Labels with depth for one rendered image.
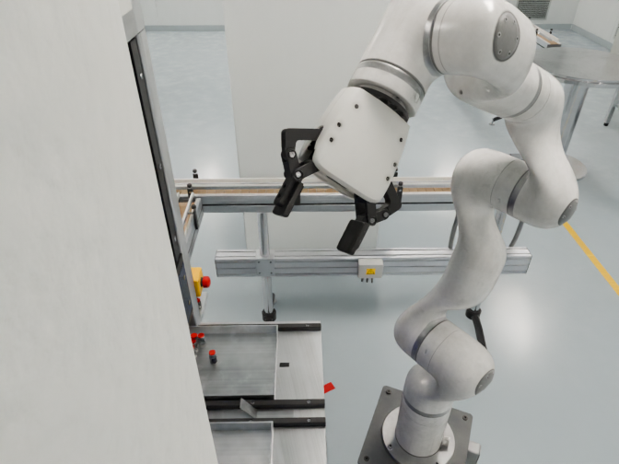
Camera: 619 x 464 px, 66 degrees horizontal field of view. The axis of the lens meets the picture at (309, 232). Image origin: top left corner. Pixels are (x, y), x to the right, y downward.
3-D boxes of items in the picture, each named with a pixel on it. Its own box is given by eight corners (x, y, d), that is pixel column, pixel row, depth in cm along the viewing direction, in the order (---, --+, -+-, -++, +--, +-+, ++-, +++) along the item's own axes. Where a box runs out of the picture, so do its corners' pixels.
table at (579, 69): (518, 193, 393) (551, 82, 339) (482, 144, 469) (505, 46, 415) (630, 192, 394) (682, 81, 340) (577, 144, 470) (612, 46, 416)
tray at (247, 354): (153, 404, 133) (150, 396, 131) (173, 333, 154) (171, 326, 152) (274, 402, 133) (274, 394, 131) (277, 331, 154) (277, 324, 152)
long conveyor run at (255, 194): (139, 215, 216) (131, 185, 207) (147, 197, 229) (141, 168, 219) (554, 211, 219) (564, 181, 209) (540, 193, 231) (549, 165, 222)
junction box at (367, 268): (357, 278, 239) (359, 264, 234) (356, 272, 243) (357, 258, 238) (381, 278, 239) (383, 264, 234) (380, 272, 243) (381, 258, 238)
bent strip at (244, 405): (241, 420, 129) (239, 407, 125) (242, 411, 131) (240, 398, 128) (293, 420, 129) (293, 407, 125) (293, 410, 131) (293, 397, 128)
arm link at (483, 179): (432, 390, 101) (378, 343, 111) (462, 373, 109) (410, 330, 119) (531, 171, 80) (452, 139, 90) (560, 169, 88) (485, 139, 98)
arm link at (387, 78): (396, 109, 60) (386, 130, 59) (344, 67, 56) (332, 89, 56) (441, 101, 52) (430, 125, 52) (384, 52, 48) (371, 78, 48)
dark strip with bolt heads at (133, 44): (187, 317, 143) (128, 42, 97) (190, 307, 147) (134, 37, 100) (191, 317, 143) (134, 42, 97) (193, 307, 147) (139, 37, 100)
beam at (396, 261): (216, 277, 244) (214, 259, 237) (218, 267, 250) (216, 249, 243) (526, 273, 246) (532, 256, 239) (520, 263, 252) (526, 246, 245)
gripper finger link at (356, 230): (379, 210, 57) (355, 260, 57) (360, 198, 56) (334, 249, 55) (395, 213, 55) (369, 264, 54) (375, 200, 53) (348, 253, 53)
